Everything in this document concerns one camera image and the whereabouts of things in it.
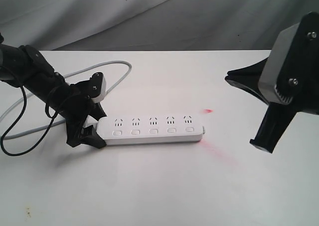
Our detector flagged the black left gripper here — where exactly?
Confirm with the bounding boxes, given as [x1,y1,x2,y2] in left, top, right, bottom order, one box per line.
[59,80,107,149]

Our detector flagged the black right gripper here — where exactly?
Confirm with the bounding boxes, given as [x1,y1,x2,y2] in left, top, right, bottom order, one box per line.
[225,58,319,153]

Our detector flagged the white five-outlet power strip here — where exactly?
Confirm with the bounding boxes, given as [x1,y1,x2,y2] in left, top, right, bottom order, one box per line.
[96,113,205,146]

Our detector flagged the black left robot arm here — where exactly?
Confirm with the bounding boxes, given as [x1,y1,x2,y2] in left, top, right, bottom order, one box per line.
[0,43,106,149]

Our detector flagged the grey backdrop cloth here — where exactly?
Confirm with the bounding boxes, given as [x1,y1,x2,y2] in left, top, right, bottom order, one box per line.
[0,0,319,51]

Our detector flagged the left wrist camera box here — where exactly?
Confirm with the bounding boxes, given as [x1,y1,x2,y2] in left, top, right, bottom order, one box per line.
[88,72,106,103]

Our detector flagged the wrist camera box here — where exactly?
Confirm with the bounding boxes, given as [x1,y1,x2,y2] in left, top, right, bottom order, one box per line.
[88,72,106,103]
[258,12,319,105]

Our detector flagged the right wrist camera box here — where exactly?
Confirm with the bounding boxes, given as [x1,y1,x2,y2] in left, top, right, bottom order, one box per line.
[258,12,319,105]

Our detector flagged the grey power cord with plug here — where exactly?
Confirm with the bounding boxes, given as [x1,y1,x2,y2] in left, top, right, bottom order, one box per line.
[0,60,133,139]

